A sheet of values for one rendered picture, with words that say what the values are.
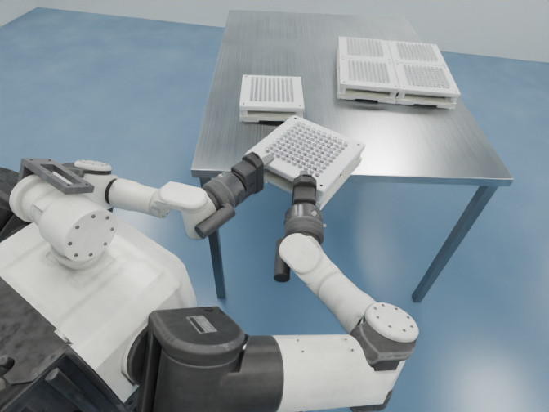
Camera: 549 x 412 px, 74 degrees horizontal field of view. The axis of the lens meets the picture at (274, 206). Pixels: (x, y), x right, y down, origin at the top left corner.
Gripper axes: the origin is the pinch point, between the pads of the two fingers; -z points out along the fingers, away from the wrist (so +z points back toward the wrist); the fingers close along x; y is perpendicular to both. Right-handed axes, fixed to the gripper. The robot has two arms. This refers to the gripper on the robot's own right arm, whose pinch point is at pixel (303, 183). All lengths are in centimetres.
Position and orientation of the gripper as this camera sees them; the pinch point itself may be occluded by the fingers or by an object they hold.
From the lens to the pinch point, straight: 92.6
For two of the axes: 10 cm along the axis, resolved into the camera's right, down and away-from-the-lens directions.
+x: -0.3, 6.7, 7.4
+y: 10.0, 0.5, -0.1
